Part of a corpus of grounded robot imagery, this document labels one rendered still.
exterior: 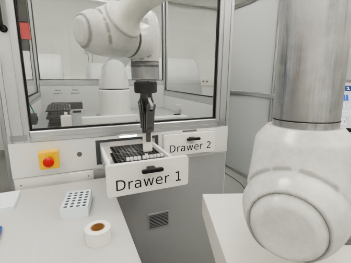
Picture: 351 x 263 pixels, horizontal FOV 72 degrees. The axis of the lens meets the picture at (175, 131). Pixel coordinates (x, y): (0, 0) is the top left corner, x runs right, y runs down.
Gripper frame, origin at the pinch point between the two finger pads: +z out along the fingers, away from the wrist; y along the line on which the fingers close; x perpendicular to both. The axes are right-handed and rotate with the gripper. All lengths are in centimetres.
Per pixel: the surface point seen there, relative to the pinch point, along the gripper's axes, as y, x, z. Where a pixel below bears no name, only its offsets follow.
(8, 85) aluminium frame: 31, 44, -19
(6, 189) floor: 219, 97, 96
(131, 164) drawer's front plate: -3.0, 6.4, 6.3
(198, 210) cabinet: 31, -38, 52
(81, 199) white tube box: 4.6, 22.7, 19.1
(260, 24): 140, -168, -76
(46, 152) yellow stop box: 26.4, 33.8, 7.4
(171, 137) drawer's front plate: 28.9, -20.7, 7.3
